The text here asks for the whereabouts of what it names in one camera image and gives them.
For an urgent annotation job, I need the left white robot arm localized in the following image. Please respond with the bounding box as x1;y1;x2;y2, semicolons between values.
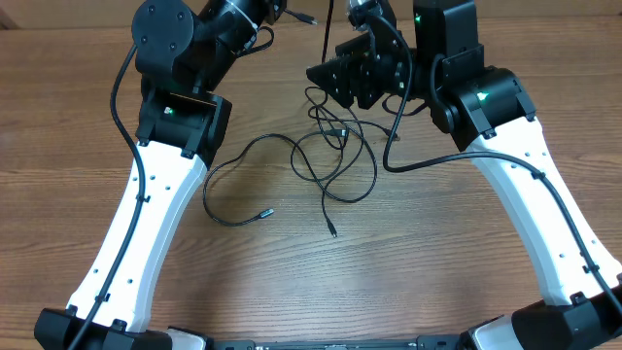
34;0;286;350

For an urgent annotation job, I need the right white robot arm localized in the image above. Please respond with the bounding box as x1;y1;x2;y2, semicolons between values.
307;1;621;349

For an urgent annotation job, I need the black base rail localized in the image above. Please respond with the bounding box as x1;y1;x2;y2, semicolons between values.
206;334;477;350

